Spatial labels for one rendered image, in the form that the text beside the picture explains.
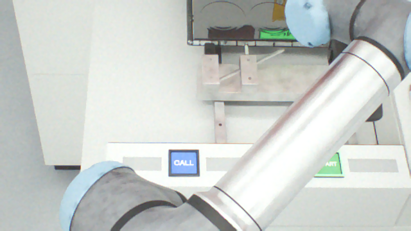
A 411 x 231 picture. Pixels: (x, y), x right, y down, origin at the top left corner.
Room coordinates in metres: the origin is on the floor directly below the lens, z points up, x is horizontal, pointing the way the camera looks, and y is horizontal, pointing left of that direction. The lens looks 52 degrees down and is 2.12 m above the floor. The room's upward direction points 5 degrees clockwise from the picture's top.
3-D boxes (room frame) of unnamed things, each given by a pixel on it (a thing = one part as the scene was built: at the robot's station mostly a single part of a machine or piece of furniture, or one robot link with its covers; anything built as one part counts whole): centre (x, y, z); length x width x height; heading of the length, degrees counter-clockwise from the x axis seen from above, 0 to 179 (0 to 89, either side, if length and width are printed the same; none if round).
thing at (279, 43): (1.15, -0.13, 0.90); 0.38 x 0.01 x 0.01; 96
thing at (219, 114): (1.08, -0.02, 0.84); 0.50 x 0.02 x 0.03; 6
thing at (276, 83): (1.06, -0.16, 0.87); 0.36 x 0.08 x 0.03; 96
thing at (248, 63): (1.06, -0.08, 0.89); 0.08 x 0.03 x 0.03; 6
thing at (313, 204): (0.78, -0.10, 0.89); 0.55 x 0.09 x 0.14; 96
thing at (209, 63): (1.05, 0.00, 0.89); 0.08 x 0.03 x 0.03; 6
